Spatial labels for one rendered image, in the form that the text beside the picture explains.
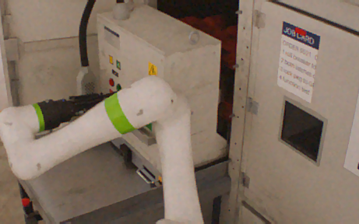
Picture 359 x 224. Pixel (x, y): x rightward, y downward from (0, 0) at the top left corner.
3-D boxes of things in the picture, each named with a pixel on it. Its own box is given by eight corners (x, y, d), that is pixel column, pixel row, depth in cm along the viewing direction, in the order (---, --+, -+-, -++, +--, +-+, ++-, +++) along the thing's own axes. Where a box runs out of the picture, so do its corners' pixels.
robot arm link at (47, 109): (42, 107, 157) (32, 96, 164) (46, 141, 162) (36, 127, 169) (61, 103, 159) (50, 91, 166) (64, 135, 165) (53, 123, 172)
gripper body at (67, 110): (52, 117, 170) (78, 110, 174) (62, 128, 164) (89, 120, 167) (50, 96, 167) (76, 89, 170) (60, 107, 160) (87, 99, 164)
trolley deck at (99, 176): (67, 255, 170) (65, 243, 167) (8, 165, 218) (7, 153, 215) (230, 191, 198) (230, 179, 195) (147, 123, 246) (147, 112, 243)
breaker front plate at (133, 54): (161, 180, 186) (161, 55, 163) (100, 122, 223) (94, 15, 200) (164, 178, 186) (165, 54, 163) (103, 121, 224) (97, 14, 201)
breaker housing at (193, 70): (164, 180, 186) (165, 53, 162) (102, 120, 224) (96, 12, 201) (270, 139, 207) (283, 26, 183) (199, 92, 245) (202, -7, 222)
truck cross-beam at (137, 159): (165, 194, 186) (165, 180, 183) (98, 128, 228) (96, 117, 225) (177, 189, 188) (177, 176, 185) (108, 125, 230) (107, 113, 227)
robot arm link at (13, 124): (-8, 105, 154) (-10, 120, 163) (5, 143, 150) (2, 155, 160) (36, 94, 159) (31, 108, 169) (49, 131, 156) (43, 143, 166)
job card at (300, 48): (310, 105, 144) (320, 36, 134) (275, 85, 156) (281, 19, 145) (311, 104, 144) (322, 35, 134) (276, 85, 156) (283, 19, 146)
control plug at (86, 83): (83, 114, 210) (80, 75, 202) (78, 110, 214) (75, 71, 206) (100, 110, 213) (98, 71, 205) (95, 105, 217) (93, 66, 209)
